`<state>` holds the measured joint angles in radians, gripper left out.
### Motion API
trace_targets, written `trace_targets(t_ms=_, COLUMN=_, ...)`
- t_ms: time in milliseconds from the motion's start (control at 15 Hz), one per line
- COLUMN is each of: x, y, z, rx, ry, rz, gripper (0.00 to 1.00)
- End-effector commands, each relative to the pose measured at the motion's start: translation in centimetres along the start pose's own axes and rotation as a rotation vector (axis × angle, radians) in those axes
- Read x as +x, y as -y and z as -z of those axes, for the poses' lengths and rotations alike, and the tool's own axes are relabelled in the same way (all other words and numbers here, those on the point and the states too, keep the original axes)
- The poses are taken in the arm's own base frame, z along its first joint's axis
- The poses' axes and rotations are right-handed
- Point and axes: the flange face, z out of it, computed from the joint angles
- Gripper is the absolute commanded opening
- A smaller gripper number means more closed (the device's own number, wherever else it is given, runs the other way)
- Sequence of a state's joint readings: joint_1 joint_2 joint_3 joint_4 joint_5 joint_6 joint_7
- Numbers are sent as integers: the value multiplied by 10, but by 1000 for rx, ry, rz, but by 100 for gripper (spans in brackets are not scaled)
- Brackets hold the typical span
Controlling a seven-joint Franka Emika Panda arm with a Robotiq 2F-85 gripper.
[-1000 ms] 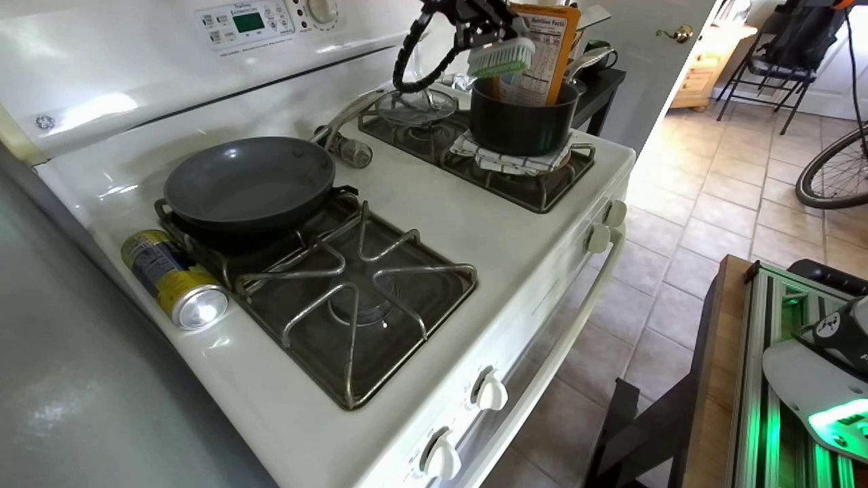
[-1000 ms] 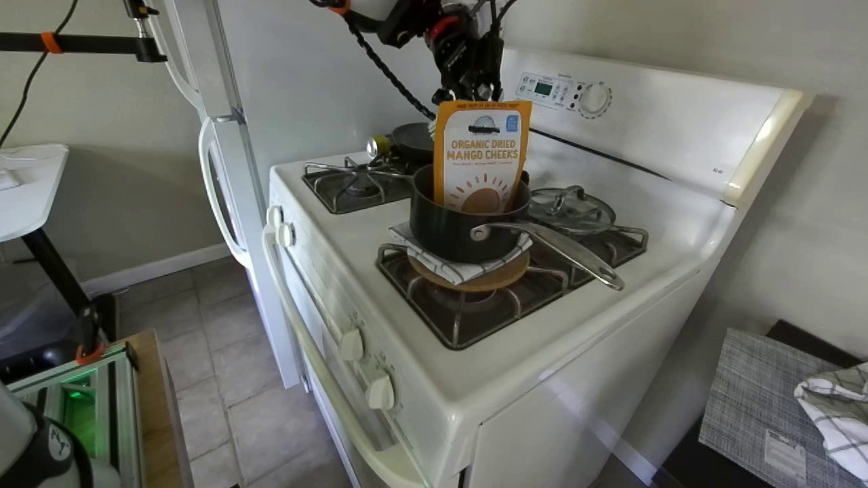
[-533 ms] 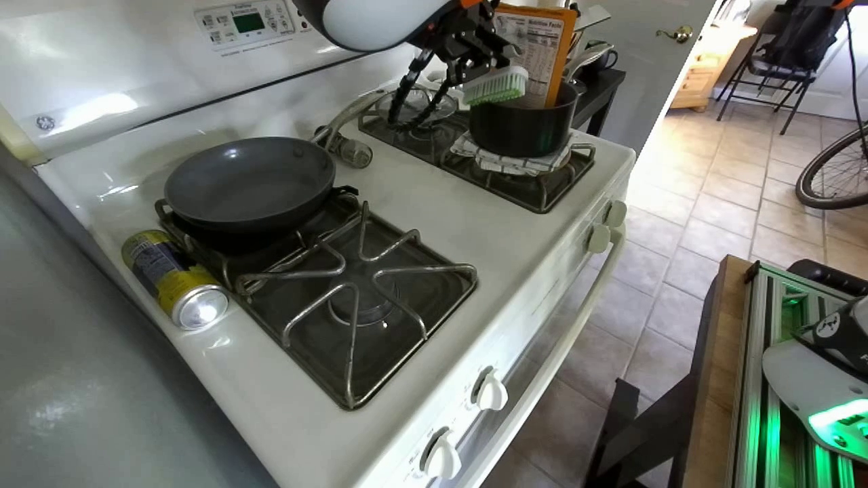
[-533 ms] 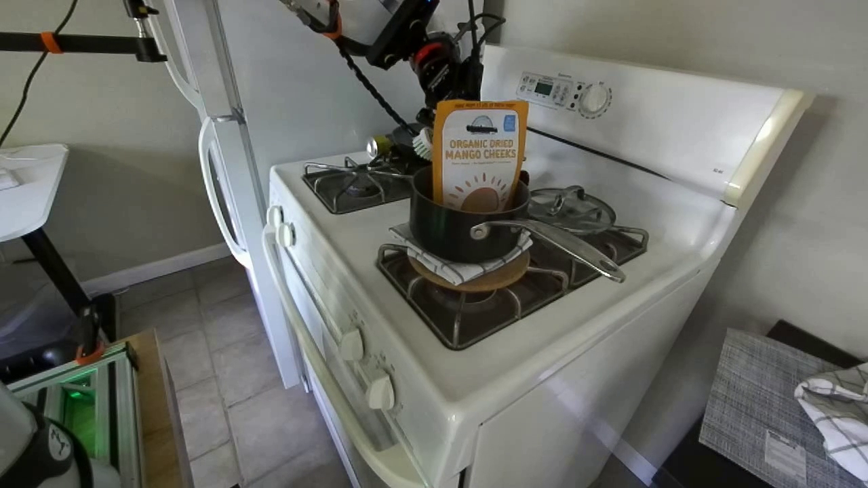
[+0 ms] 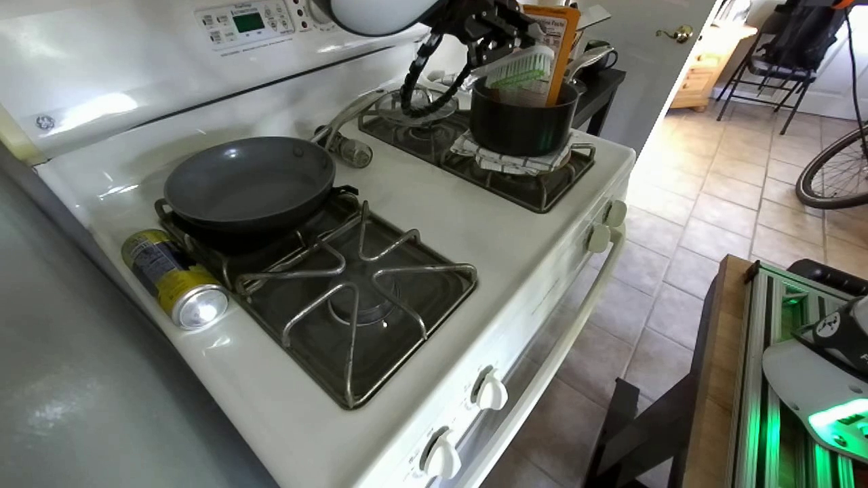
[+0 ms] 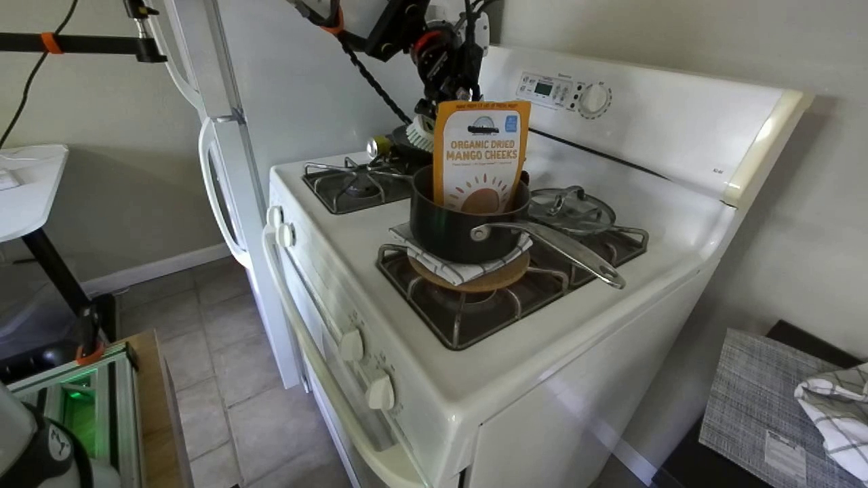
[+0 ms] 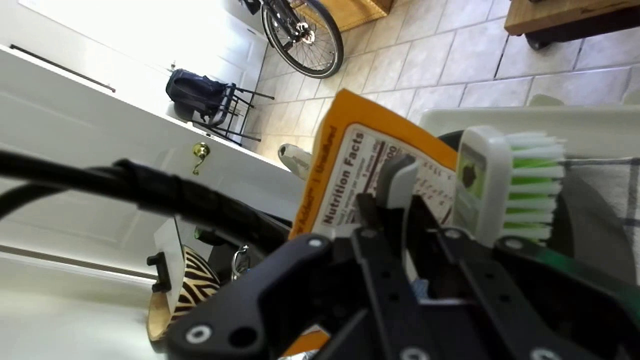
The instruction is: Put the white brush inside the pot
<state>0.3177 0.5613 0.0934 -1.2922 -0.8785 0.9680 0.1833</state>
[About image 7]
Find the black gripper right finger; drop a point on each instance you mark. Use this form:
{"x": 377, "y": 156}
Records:
{"x": 532, "y": 306}

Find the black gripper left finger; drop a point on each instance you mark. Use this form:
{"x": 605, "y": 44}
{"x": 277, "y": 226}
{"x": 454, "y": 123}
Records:
{"x": 306, "y": 292}

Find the white and green brush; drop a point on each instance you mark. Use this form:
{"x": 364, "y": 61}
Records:
{"x": 487, "y": 193}

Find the orange box in pot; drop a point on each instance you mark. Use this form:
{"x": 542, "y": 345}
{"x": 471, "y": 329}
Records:
{"x": 346, "y": 141}

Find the zebra pattern bowl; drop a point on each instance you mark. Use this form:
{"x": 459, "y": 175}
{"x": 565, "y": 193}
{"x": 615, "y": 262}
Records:
{"x": 197, "y": 287}

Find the white card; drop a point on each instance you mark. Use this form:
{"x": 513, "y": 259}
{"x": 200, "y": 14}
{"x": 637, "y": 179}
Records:
{"x": 173, "y": 260}

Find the brass door knob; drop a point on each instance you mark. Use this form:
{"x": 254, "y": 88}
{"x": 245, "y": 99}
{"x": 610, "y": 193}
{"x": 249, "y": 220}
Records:
{"x": 200, "y": 153}

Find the black folding chair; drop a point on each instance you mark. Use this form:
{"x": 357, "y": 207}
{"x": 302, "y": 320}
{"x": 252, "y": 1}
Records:
{"x": 231, "y": 107}

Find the black bicycle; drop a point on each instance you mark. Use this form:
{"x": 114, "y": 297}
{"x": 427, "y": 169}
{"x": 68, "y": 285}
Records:
{"x": 312, "y": 73}

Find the dark backpack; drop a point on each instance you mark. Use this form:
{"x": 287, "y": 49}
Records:
{"x": 193, "y": 92}

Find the white panel door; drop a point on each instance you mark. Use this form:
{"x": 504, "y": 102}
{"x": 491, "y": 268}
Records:
{"x": 101, "y": 133}

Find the wooden cabinet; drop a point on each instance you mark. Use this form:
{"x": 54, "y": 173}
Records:
{"x": 353, "y": 13}

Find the wooden robot cart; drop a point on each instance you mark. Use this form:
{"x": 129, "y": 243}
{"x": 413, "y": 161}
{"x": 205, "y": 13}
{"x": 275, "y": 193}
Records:
{"x": 566, "y": 16}

